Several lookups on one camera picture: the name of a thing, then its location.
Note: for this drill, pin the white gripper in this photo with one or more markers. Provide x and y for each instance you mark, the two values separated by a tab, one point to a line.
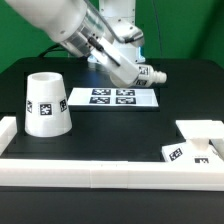
123	73

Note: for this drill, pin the white lamp bulb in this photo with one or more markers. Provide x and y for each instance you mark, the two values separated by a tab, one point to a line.
147	76

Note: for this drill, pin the white lamp base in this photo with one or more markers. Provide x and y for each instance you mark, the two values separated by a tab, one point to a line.
197	147

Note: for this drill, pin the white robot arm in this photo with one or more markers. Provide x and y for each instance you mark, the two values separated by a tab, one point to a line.
79	28

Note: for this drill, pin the white lamp shade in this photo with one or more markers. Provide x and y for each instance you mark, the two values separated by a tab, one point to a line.
47	111

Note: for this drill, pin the white marker sheet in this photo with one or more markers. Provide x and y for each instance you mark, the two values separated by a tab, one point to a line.
112	97

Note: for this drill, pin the white right fence piece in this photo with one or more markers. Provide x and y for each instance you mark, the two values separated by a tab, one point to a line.
219	146

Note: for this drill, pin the white fence piece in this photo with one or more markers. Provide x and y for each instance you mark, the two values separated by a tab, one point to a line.
219	146
8	130

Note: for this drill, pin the white left fence piece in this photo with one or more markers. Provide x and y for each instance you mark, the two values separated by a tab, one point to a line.
8	130

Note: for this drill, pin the white front fence rail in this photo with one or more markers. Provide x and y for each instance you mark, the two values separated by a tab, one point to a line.
98	174

